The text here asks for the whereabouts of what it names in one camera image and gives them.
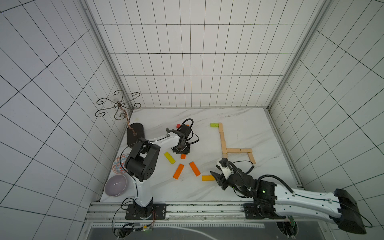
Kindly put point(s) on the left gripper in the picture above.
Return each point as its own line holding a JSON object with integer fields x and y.
{"x": 186, "y": 151}

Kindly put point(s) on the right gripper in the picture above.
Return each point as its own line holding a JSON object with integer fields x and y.
{"x": 223, "y": 180}

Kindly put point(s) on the yellow block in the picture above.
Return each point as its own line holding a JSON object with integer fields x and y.
{"x": 207, "y": 178}

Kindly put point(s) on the yellow-green block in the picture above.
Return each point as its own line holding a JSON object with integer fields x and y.
{"x": 169, "y": 158}

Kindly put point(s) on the natural wood block small diagonal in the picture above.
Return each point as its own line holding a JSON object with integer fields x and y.
{"x": 246, "y": 150}

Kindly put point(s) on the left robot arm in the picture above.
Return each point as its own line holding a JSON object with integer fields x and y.
{"x": 142, "y": 160}

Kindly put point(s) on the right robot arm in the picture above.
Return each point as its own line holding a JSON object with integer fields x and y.
{"x": 273, "y": 199}

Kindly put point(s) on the patterned round plate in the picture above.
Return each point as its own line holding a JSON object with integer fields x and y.
{"x": 119, "y": 163}

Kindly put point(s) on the black wire ornament stand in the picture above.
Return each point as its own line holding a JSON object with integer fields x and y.
{"x": 124, "y": 110}

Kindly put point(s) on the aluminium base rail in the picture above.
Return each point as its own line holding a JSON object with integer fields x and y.
{"x": 176, "y": 212}

